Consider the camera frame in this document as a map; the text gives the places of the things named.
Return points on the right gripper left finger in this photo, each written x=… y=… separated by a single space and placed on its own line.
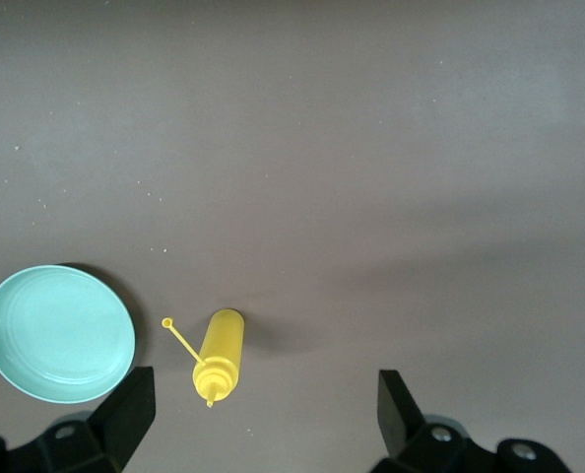
x=122 y=424

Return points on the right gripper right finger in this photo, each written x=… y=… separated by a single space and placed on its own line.
x=401 y=424

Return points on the yellow mustard squeeze bottle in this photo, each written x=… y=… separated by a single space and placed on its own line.
x=221 y=345

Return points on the mint green plate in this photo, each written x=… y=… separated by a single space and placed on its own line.
x=58 y=335

